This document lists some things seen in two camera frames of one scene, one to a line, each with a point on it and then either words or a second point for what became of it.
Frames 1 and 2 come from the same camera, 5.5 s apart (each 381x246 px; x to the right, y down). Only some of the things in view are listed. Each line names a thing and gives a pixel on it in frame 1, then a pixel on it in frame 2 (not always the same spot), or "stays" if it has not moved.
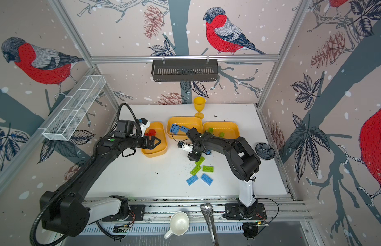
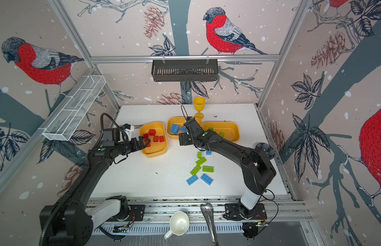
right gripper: x=192 y=155 to x=184 y=137
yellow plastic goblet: x=199 y=103 stays
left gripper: x=152 y=145 to x=135 y=146
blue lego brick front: x=192 y=179 stays
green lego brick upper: x=200 y=161 stays
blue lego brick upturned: x=174 y=128 stays
